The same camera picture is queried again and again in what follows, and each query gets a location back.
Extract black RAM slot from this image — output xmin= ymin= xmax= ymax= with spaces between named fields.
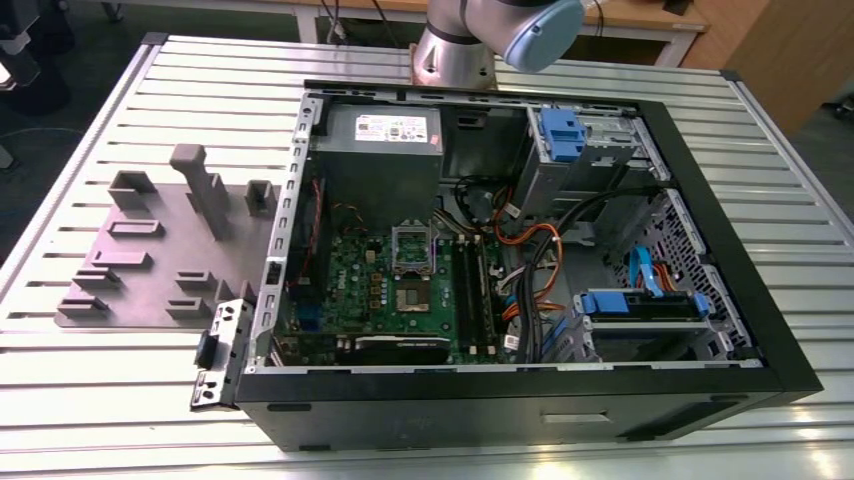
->
xmin=469 ymin=233 xmax=501 ymax=352
xmin=451 ymin=235 xmax=476 ymax=352

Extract blue flat wire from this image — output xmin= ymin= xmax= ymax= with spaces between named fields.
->
xmin=628 ymin=246 xmax=667 ymax=300

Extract blue video port connector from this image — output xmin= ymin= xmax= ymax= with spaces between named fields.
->
xmin=193 ymin=331 xmax=221 ymax=372

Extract hard disk in blue carrier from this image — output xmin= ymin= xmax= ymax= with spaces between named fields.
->
xmin=572 ymin=288 xmax=712 ymax=326

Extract grey plastic parts rack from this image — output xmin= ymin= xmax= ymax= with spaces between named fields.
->
xmin=52 ymin=143 xmax=281 ymax=331

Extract blue plastic drive latch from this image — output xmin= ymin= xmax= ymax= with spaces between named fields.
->
xmin=540 ymin=107 xmax=589 ymax=163

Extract white desk frame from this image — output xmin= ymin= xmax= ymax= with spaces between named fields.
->
xmin=285 ymin=0 xmax=429 ymax=45

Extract orange wire bundle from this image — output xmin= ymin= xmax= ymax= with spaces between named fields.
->
xmin=493 ymin=222 xmax=567 ymax=324

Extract orange flat wire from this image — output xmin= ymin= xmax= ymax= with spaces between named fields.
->
xmin=652 ymin=259 xmax=676 ymax=297

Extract thick black cable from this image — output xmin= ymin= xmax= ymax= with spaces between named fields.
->
xmin=513 ymin=183 xmax=663 ymax=365

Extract black graphics card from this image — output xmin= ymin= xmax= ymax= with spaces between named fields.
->
xmin=331 ymin=332 xmax=455 ymax=367

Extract thin red wire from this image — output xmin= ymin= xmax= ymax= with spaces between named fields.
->
xmin=284 ymin=178 xmax=327 ymax=291

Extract yellow black wire bundle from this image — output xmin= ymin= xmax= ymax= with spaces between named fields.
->
xmin=429 ymin=208 xmax=483 ymax=237

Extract grey power supply unit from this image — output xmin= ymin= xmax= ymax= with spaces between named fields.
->
xmin=311 ymin=103 xmax=447 ymax=236

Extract green motherboard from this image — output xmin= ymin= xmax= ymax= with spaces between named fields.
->
xmin=273 ymin=219 xmax=520 ymax=367

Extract black open PC case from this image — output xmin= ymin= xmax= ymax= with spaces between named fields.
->
xmin=233 ymin=78 xmax=823 ymax=454

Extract grey metal disk bay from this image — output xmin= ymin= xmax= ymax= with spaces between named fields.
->
xmin=567 ymin=288 xmax=763 ymax=365

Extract grey metal card bracket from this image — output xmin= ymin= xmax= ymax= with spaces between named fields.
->
xmin=189 ymin=297 xmax=260 ymax=412

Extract metal socket cover frame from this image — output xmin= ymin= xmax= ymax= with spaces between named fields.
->
xmin=388 ymin=221 xmax=440 ymax=278

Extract wooden cabinet panel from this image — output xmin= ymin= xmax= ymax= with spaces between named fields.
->
xmin=679 ymin=0 xmax=854 ymax=137

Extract wooden desk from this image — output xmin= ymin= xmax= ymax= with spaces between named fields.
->
xmin=579 ymin=0 xmax=708 ymax=69

